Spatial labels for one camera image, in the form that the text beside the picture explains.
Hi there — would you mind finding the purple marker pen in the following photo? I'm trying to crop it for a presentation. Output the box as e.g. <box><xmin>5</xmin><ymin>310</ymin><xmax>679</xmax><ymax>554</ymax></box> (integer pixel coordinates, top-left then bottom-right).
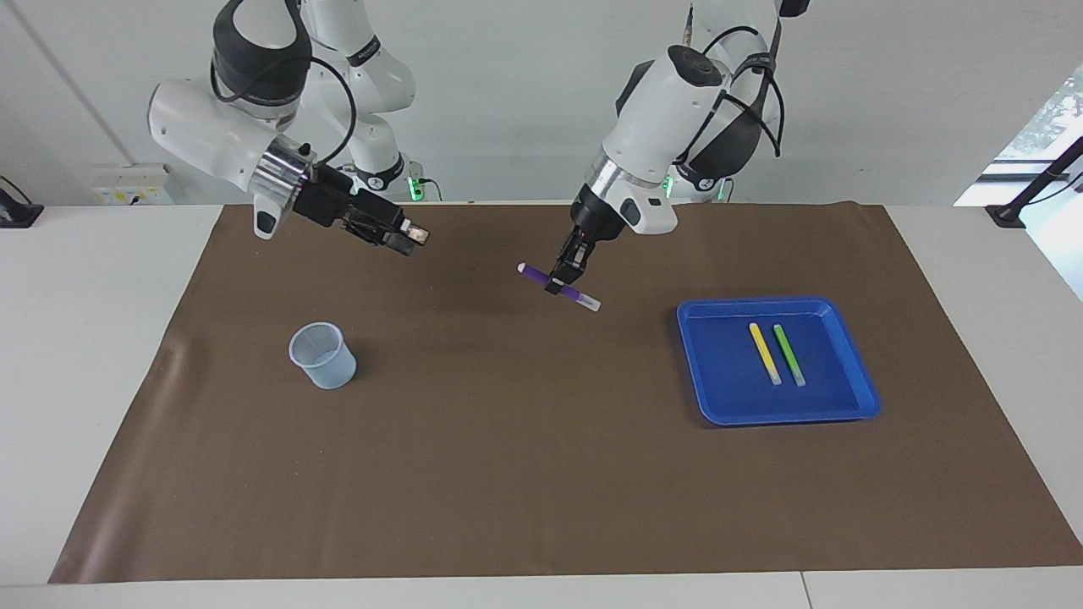
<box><xmin>517</xmin><ymin>263</ymin><xmax>602</xmax><ymax>313</ymax></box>

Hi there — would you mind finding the yellow marker pen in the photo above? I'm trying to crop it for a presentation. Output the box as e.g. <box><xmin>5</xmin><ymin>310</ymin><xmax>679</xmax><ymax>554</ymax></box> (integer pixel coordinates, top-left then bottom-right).
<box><xmin>749</xmin><ymin>322</ymin><xmax>783</xmax><ymax>387</ymax></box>

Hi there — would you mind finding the green marker pen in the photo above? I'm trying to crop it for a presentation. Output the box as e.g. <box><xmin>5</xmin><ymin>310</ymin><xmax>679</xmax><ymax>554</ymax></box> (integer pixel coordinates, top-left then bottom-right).
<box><xmin>772</xmin><ymin>323</ymin><xmax>807</xmax><ymax>388</ymax></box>

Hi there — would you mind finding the translucent plastic cup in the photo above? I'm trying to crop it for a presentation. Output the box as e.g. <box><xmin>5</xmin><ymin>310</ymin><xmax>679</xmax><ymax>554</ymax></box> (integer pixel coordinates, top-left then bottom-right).
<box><xmin>289</xmin><ymin>321</ymin><xmax>358</xmax><ymax>391</ymax></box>

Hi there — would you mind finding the brown paper table mat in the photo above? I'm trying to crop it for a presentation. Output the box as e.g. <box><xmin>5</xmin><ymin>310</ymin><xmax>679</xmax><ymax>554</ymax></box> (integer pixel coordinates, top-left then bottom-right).
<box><xmin>48</xmin><ymin>201</ymin><xmax>1083</xmax><ymax>584</ymax></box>

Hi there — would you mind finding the blue plastic tray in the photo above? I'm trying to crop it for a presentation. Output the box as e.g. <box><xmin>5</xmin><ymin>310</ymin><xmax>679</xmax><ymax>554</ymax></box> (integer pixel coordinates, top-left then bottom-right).
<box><xmin>676</xmin><ymin>296</ymin><xmax>882</xmax><ymax>426</ymax></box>

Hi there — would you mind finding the black clamp stand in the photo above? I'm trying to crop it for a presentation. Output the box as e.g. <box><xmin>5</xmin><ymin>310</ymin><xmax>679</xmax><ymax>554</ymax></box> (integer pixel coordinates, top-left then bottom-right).
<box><xmin>986</xmin><ymin>135</ymin><xmax>1083</xmax><ymax>229</ymax></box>

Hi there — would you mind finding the window with greenery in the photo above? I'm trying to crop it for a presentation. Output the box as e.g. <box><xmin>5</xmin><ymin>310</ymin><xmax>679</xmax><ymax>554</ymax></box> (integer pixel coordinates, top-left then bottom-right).
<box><xmin>954</xmin><ymin>63</ymin><xmax>1083</xmax><ymax>208</ymax></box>

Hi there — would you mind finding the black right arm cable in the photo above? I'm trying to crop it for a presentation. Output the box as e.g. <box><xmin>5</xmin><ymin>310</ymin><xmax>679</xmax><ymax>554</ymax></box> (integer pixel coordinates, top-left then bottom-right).
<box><xmin>212</xmin><ymin>55</ymin><xmax>357</xmax><ymax>170</ymax></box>

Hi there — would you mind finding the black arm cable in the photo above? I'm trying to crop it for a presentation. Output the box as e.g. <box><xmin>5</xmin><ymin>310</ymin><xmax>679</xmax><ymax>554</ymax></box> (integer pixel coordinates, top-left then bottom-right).
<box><xmin>677</xmin><ymin>0</ymin><xmax>788</xmax><ymax>162</ymax></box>
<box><xmin>212</xmin><ymin>55</ymin><xmax>357</xmax><ymax>170</ymax></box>

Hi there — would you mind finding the white wall socket box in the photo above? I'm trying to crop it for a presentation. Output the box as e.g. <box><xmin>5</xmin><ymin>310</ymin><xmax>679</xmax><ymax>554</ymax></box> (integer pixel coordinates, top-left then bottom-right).
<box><xmin>91</xmin><ymin>163</ymin><xmax>174</xmax><ymax>206</ymax></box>

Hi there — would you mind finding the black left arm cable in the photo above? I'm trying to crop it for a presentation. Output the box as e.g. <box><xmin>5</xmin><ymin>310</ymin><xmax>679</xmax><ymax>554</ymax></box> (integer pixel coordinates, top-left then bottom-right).
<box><xmin>677</xmin><ymin>0</ymin><xmax>788</xmax><ymax>162</ymax></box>

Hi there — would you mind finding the black table mount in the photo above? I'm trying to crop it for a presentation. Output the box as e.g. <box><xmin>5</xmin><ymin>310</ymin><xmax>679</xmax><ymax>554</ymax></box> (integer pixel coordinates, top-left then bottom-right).
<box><xmin>0</xmin><ymin>175</ymin><xmax>45</xmax><ymax>228</ymax></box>

